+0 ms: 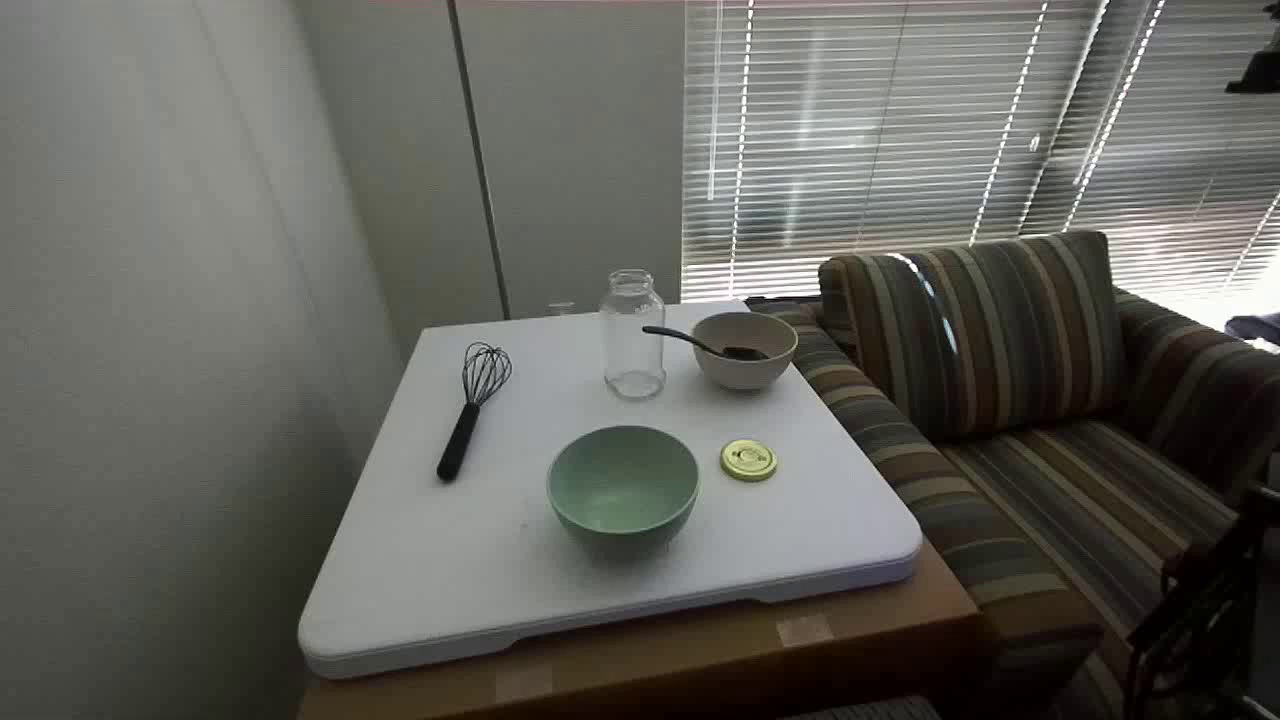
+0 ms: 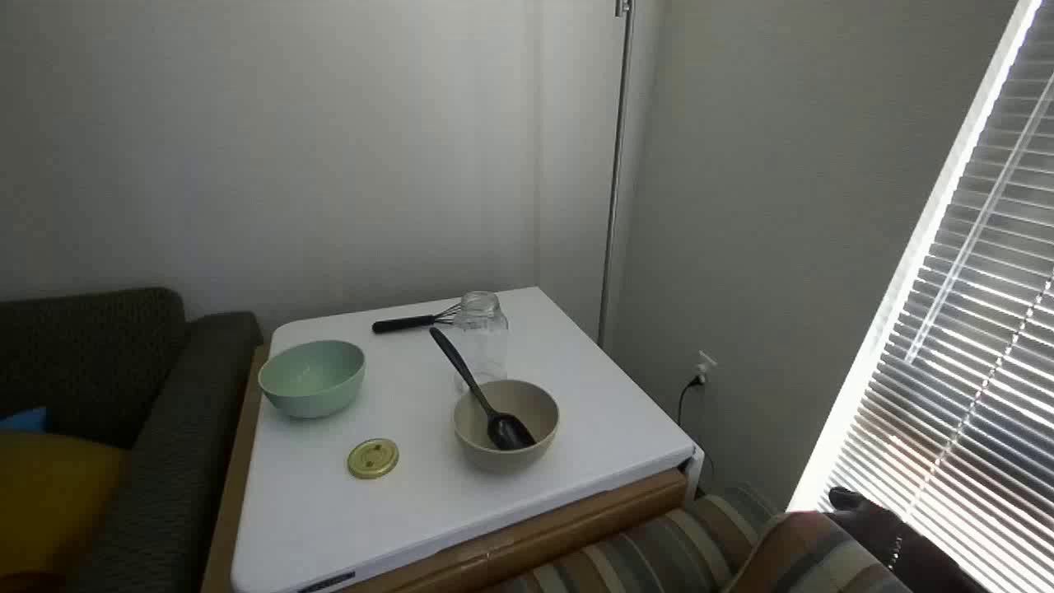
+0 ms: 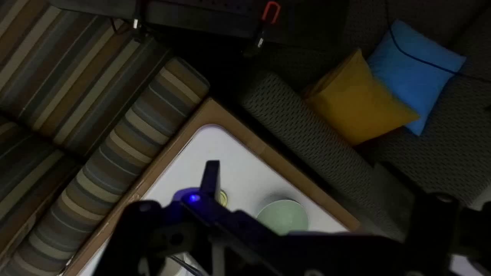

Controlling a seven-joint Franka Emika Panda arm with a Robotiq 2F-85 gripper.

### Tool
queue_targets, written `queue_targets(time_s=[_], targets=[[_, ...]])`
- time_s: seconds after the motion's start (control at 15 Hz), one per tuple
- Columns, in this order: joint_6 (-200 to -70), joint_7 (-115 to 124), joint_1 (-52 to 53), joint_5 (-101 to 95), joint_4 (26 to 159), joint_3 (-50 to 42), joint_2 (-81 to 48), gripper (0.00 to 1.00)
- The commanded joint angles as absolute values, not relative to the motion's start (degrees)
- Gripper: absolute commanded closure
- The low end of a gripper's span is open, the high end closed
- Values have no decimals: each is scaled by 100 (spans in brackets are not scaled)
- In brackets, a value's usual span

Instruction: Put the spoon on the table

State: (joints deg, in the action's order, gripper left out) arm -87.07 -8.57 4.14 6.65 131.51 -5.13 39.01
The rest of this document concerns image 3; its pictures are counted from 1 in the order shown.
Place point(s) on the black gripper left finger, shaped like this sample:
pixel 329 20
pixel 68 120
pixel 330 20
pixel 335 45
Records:
pixel 209 178

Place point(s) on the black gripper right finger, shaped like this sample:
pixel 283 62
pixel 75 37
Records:
pixel 431 220

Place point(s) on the yellow jar lid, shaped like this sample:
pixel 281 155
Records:
pixel 223 197

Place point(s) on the white cutting board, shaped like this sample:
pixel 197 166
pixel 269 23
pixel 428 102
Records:
pixel 286 171

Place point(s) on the light green bowl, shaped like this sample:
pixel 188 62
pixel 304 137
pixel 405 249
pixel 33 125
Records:
pixel 283 217

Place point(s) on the grey patterned armchair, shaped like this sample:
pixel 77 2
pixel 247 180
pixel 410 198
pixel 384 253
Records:
pixel 316 154

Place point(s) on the striped sofa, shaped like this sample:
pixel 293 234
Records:
pixel 92 102

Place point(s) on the yellow pillow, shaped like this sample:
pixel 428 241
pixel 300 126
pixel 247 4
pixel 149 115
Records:
pixel 353 102

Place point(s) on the blue pillow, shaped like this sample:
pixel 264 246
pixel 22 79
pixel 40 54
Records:
pixel 415 71

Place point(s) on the orange clamp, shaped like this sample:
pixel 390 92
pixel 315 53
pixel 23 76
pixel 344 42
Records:
pixel 270 13

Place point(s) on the striped sofa back cushion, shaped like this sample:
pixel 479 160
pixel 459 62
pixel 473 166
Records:
pixel 25 174

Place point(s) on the black camera mount rig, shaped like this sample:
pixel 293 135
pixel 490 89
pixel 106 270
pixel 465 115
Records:
pixel 204 16

